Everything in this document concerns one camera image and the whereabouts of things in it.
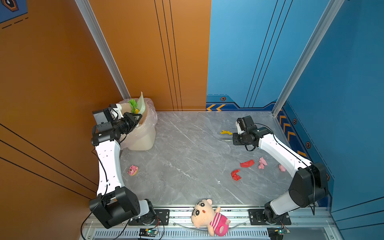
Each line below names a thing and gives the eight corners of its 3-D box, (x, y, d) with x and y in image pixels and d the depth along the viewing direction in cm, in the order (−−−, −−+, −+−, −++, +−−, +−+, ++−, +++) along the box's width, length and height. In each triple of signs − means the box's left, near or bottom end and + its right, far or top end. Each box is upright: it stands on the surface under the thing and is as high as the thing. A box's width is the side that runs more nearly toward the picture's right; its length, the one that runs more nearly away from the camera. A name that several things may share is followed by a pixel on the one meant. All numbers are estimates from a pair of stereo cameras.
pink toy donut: (128, 174, 90) (126, 172, 87) (133, 166, 93) (131, 164, 90) (134, 176, 89) (132, 174, 86) (139, 168, 92) (137, 166, 90)
